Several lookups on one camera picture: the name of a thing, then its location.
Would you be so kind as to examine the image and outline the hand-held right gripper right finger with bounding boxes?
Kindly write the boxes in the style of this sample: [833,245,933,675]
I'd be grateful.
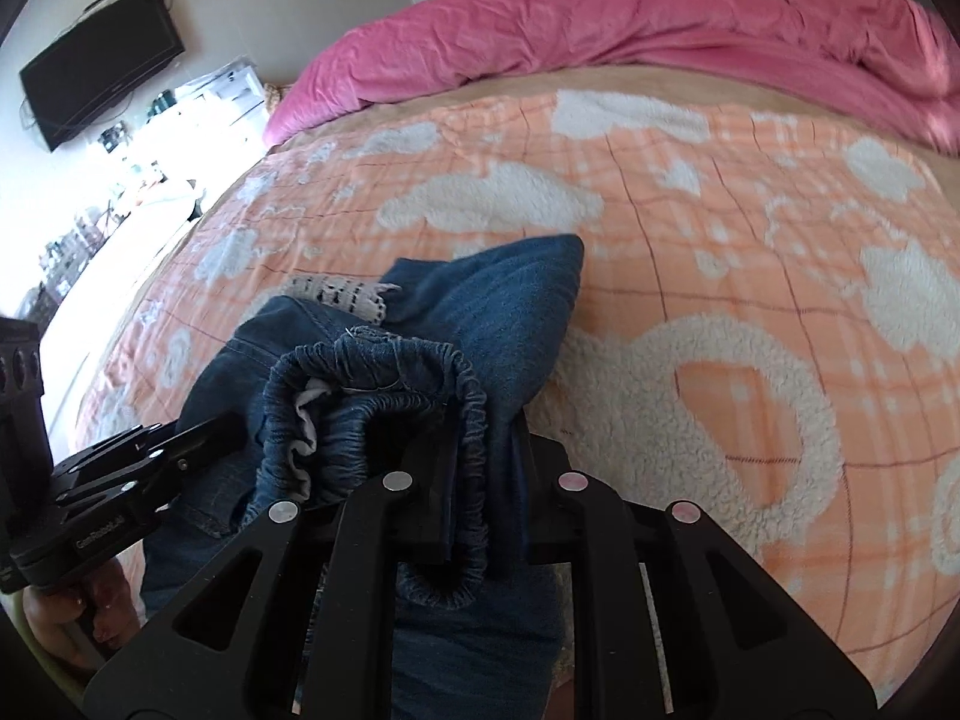
[517,429,879,720]

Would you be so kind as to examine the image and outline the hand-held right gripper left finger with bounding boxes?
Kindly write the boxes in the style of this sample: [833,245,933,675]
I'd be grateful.
[82,427,463,720]

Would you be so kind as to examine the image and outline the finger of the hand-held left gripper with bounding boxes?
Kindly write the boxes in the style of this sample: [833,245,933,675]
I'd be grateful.
[49,414,248,524]

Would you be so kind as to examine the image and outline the blue denim pants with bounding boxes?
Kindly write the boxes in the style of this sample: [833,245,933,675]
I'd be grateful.
[139,234,587,720]

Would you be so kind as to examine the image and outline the person's left hand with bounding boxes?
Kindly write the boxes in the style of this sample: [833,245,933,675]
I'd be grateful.
[21,561,145,670]

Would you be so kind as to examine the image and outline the cluttered white desk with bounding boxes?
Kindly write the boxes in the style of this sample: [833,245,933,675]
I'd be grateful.
[28,55,272,320]

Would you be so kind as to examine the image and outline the orange plaid fleece blanket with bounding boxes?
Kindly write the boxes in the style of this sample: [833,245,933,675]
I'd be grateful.
[81,86,960,707]

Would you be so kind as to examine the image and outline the black flat television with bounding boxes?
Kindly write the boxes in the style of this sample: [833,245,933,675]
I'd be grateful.
[19,0,188,154]

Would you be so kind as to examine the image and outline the beige bed sheet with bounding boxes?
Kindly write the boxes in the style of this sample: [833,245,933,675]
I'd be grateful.
[276,62,960,190]

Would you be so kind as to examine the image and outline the pink duvet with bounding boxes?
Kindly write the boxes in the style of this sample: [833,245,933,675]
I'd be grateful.
[262,0,960,156]

